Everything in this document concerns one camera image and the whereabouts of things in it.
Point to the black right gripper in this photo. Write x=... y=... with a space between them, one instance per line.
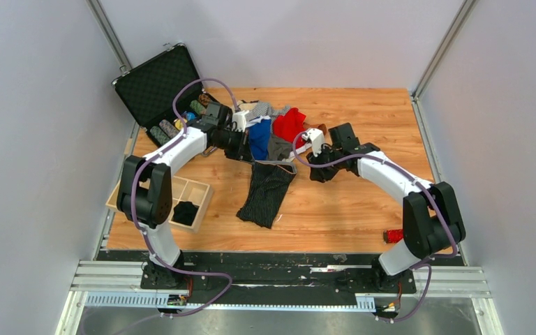
x=317 y=173

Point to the black aluminium poker chip case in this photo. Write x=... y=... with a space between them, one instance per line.
x=149 y=90

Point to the brown underwear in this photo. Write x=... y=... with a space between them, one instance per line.
x=319 y=127

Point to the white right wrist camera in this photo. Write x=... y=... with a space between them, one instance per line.
x=317 y=138

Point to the grey striped underwear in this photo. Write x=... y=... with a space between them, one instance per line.
x=265 y=109

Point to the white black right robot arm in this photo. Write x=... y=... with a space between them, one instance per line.
x=431 y=217

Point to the red glitter lint roller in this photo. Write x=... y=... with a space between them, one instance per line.
x=392 y=236

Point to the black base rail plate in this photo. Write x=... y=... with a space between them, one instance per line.
x=303 y=279

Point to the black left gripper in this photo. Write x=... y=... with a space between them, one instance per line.
x=243 y=151

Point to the red underwear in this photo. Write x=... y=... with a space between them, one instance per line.
x=289 y=125

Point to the rolled black underwear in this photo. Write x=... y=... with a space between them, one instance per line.
x=185 y=213

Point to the wooden compartment tray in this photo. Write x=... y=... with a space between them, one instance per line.
x=183 y=190

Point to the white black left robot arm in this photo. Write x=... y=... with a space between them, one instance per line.
x=145 y=188

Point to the blue underwear white waistband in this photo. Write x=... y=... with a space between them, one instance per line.
x=259 y=135

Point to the black pinstriped underwear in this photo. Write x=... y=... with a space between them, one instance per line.
x=269 y=185

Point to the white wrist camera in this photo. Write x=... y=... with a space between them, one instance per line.
x=317 y=138
x=239 y=121

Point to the grey-green underwear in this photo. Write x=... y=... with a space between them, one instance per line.
x=278 y=149

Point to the beige underwear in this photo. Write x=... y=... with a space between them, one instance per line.
x=243 y=106

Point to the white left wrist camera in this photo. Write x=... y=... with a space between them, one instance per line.
x=239 y=121

